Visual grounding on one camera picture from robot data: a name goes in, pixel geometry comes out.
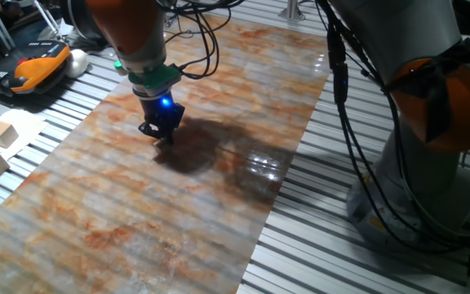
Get white round object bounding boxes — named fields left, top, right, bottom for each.
left=64, top=48, right=91, bottom=79

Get black round device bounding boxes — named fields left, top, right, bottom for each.
left=59, top=0, right=100, bottom=42

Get tan wooden cube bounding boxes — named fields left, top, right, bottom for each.
left=0, top=120, right=20, bottom=149

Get black inline cable connector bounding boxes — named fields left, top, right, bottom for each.
left=326, top=24, right=350, bottom=105

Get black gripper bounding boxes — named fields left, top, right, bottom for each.
left=138, top=91, right=186, bottom=145

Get marble pattern sheet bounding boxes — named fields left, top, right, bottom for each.
left=0, top=14, right=332, bottom=294

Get black strap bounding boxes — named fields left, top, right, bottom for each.
left=385, top=38, right=470, bottom=144

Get orange and black teach pendant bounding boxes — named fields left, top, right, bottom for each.
left=0, top=40, right=72, bottom=98

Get metal post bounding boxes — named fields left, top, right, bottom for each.
left=277, top=0, right=306, bottom=21

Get white paper sheet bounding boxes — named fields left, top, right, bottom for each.
left=0, top=109, right=49, bottom=163

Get black wrist cable bundle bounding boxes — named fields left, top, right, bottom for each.
left=156, top=0, right=245, bottom=81

